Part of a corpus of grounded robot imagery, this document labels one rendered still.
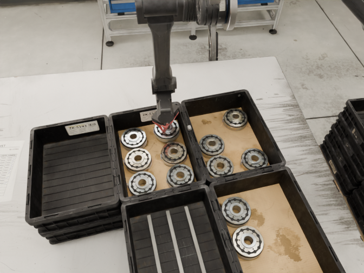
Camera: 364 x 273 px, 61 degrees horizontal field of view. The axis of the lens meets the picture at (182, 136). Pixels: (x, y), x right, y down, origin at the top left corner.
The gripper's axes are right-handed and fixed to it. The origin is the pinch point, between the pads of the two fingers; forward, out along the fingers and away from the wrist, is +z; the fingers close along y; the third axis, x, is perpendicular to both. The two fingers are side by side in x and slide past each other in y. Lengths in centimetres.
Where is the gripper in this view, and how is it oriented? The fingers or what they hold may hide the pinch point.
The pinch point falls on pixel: (166, 126)
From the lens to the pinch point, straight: 125.0
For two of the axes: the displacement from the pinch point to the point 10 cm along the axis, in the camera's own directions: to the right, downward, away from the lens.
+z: 0.2, 5.8, 8.1
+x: -8.6, -4.1, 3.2
